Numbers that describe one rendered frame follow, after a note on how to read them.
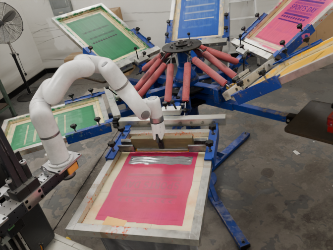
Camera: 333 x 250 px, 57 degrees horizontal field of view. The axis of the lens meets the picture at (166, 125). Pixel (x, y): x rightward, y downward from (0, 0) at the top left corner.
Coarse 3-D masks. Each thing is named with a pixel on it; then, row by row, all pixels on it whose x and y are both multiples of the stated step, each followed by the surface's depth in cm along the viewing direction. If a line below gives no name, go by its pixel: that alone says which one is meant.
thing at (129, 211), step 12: (132, 168) 167; (144, 168) 166; (156, 168) 164; (120, 180) 160; (108, 204) 146; (120, 204) 145; (132, 204) 144; (96, 216) 141; (120, 216) 138; (132, 216) 137
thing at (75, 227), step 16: (112, 160) 171; (208, 160) 157; (208, 176) 146; (96, 192) 152; (80, 208) 142; (80, 224) 133; (96, 224) 132; (192, 224) 123; (144, 240) 124; (160, 240) 122; (176, 240) 120; (192, 240) 117
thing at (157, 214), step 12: (168, 168) 162; (180, 168) 161; (192, 168) 159; (192, 180) 151; (180, 192) 145; (144, 204) 142; (156, 204) 141; (168, 204) 140; (180, 204) 138; (144, 216) 136; (156, 216) 135; (168, 216) 134; (180, 216) 132
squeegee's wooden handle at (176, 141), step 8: (136, 136) 175; (144, 136) 173; (152, 136) 172; (168, 136) 169; (176, 136) 168; (184, 136) 167; (192, 136) 166; (136, 144) 175; (144, 144) 174; (152, 144) 173; (168, 144) 170; (176, 144) 169; (184, 144) 168; (192, 144) 166
